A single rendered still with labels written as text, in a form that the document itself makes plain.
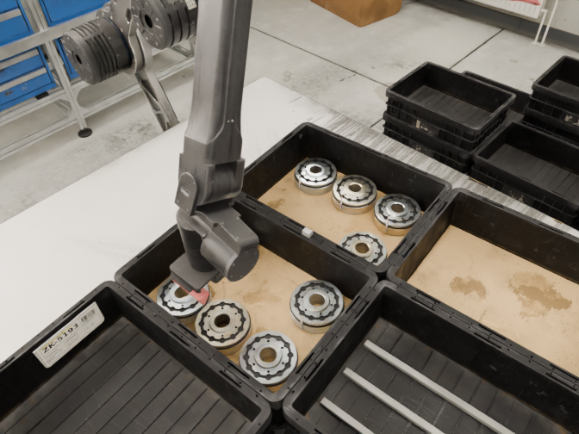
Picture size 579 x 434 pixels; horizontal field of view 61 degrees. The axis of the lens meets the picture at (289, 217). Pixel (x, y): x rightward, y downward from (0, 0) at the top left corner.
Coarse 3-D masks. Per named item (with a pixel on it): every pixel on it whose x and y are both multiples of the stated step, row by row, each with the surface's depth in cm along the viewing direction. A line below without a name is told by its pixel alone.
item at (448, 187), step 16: (320, 128) 119; (352, 144) 114; (256, 160) 111; (384, 160) 111; (432, 176) 106; (240, 192) 104; (448, 192) 102; (272, 208) 101; (432, 208) 99; (416, 224) 96; (320, 240) 94; (352, 256) 91; (384, 272) 89
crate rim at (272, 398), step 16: (256, 208) 101; (176, 224) 99; (288, 224) 98; (160, 240) 96; (304, 240) 95; (144, 256) 93; (336, 256) 92; (368, 272) 89; (128, 288) 88; (368, 288) 86; (144, 304) 86; (176, 320) 83; (336, 320) 82; (192, 336) 81; (208, 352) 79; (320, 352) 78; (240, 368) 77; (304, 368) 76; (256, 384) 75; (288, 384) 75; (272, 400) 73
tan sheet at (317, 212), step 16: (288, 176) 122; (272, 192) 118; (288, 192) 118; (288, 208) 115; (304, 208) 114; (320, 208) 114; (336, 208) 114; (304, 224) 111; (320, 224) 111; (336, 224) 111; (352, 224) 110; (368, 224) 110; (336, 240) 107; (384, 240) 107; (400, 240) 107
